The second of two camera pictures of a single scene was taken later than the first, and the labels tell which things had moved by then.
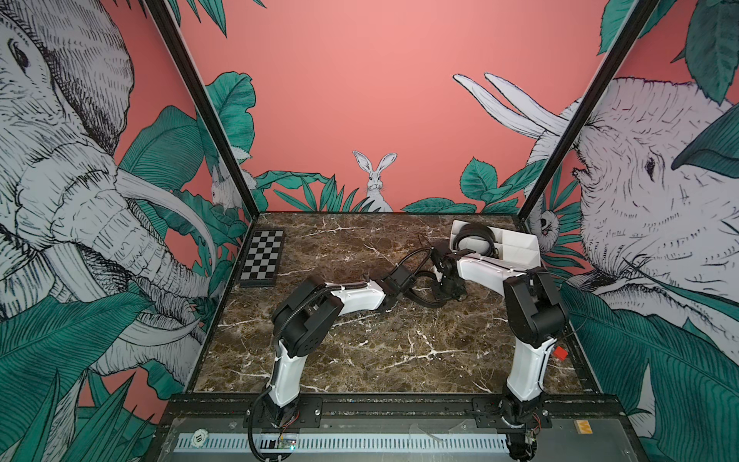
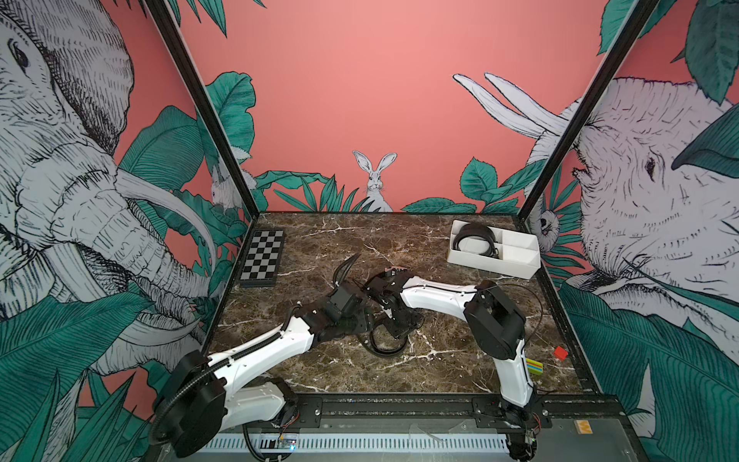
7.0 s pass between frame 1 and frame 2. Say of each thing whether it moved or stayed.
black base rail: stayed
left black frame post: stayed
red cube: stayed
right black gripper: moved
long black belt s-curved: stayed
